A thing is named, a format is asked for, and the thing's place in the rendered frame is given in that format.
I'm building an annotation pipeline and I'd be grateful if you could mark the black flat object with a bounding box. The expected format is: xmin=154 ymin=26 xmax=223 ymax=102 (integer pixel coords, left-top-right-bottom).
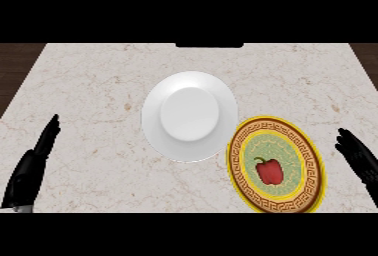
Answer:
xmin=175 ymin=42 xmax=246 ymax=49

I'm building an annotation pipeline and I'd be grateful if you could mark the white plate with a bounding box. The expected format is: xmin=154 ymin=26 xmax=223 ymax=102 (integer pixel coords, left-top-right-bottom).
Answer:
xmin=141 ymin=70 xmax=240 ymax=164

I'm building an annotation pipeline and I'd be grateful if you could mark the yellow brown patterned plate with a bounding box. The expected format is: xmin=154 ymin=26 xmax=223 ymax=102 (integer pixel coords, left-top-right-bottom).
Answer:
xmin=226 ymin=115 xmax=328 ymax=214

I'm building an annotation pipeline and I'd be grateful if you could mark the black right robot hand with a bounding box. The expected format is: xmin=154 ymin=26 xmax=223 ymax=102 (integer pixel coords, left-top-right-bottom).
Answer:
xmin=334 ymin=127 xmax=378 ymax=208

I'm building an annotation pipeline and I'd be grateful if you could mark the red bell pepper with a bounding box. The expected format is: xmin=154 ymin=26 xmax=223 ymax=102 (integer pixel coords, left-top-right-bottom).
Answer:
xmin=253 ymin=157 xmax=287 ymax=186

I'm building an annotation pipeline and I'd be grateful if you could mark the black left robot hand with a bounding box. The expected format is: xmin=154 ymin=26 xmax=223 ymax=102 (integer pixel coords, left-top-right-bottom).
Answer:
xmin=0 ymin=113 xmax=63 ymax=213

